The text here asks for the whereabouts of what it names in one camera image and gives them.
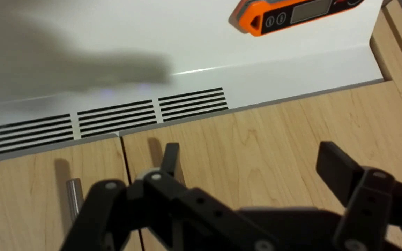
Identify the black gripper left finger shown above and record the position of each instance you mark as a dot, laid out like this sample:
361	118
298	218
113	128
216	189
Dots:
181	218

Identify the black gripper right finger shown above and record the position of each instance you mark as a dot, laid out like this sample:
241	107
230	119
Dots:
372	200

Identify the wooden cabinet door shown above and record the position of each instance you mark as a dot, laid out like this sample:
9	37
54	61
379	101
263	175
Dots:
34	206
267	157

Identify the white range hood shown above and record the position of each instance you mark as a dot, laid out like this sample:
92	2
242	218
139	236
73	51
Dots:
72	70

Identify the orange black timer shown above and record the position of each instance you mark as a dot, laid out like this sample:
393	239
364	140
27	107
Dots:
263	17

